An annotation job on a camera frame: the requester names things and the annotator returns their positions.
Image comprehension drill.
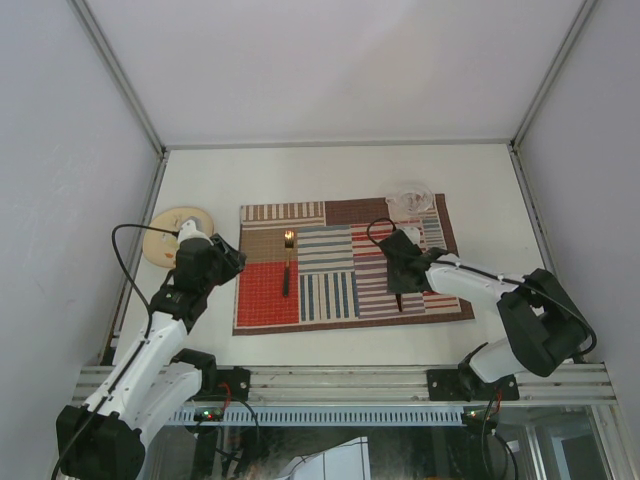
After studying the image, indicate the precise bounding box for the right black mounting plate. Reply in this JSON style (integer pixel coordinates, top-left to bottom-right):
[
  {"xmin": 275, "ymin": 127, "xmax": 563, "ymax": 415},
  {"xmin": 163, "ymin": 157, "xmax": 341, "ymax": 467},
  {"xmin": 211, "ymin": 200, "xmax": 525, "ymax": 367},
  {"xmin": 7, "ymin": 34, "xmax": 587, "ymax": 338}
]
[{"xmin": 426, "ymin": 368, "xmax": 520, "ymax": 402}]

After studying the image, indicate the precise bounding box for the clear glass cup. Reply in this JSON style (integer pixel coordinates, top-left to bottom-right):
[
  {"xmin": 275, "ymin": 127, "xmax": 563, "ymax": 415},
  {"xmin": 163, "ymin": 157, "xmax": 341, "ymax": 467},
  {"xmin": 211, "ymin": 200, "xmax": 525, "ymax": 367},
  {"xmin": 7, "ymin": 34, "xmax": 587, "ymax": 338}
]
[{"xmin": 385, "ymin": 181, "xmax": 435, "ymax": 220}]

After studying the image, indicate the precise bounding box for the round wooden plate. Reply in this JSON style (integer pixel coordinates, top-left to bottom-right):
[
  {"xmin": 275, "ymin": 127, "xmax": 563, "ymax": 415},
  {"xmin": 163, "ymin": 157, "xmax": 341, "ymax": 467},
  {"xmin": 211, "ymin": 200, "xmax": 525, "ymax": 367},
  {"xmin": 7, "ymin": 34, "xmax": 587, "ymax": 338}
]
[{"xmin": 142, "ymin": 207, "xmax": 214, "ymax": 269}]

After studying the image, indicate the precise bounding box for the perforated blue cable tray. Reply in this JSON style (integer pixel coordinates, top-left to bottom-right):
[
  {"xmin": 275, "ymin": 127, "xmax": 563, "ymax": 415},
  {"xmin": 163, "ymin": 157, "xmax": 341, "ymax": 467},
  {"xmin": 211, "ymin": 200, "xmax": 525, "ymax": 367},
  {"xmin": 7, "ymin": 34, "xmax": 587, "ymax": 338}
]
[{"xmin": 167, "ymin": 404, "xmax": 464, "ymax": 427}]

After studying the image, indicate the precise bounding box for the patchwork striped placemat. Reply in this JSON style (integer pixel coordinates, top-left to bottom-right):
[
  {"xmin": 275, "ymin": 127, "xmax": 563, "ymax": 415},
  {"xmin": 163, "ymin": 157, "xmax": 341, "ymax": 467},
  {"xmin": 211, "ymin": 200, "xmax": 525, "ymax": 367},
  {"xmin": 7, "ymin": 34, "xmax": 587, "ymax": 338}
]
[{"xmin": 233, "ymin": 193, "xmax": 474, "ymax": 336}]

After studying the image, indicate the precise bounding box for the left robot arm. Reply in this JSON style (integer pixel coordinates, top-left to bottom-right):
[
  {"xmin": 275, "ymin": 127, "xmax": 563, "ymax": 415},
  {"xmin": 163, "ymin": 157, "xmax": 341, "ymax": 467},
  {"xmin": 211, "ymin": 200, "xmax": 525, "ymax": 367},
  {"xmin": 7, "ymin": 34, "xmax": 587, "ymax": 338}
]
[{"xmin": 51, "ymin": 221, "xmax": 246, "ymax": 479}]

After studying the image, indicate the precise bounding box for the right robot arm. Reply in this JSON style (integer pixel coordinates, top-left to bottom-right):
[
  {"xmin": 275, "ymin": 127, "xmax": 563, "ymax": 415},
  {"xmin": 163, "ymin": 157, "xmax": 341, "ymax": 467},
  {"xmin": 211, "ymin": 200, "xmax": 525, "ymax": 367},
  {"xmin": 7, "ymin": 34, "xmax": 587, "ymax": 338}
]
[{"xmin": 374, "ymin": 229, "xmax": 597, "ymax": 400}]

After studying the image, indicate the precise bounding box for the aluminium front rail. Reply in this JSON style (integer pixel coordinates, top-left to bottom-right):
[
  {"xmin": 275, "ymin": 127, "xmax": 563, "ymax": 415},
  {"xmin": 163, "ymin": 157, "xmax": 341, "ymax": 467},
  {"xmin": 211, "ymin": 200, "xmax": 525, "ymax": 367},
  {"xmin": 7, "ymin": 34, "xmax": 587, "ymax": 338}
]
[{"xmin": 74, "ymin": 364, "xmax": 621, "ymax": 402}]

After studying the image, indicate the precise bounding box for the black mounting plate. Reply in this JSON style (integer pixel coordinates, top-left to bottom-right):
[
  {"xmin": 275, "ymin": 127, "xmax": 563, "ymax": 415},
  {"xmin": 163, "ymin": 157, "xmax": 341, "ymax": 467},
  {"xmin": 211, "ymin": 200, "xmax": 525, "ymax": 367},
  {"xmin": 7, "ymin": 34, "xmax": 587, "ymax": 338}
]
[
  {"xmin": 426, "ymin": 368, "xmax": 520, "ymax": 402},
  {"xmin": 214, "ymin": 367, "xmax": 251, "ymax": 401}
]

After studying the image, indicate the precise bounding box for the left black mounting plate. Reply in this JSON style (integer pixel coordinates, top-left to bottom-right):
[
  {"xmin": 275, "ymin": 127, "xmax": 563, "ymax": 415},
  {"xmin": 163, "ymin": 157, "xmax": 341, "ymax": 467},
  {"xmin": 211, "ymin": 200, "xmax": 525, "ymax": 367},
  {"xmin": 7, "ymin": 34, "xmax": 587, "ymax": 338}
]
[{"xmin": 214, "ymin": 367, "xmax": 251, "ymax": 401}]

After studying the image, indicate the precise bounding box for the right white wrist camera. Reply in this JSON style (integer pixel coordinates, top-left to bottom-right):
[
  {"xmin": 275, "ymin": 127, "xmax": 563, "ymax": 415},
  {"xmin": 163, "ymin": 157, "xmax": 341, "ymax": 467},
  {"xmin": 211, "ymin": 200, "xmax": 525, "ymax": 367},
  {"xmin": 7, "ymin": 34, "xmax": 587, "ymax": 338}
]
[{"xmin": 401, "ymin": 226, "xmax": 421, "ymax": 246}]

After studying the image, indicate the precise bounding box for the dark handled fork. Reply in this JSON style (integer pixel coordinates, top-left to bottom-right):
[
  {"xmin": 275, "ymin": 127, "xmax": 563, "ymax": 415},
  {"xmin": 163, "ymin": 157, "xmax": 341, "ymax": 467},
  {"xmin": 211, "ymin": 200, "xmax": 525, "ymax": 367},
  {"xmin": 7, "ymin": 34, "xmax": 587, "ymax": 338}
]
[{"xmin": 282, "ymin": 230, "xmax": 295, "ymax": 298}]

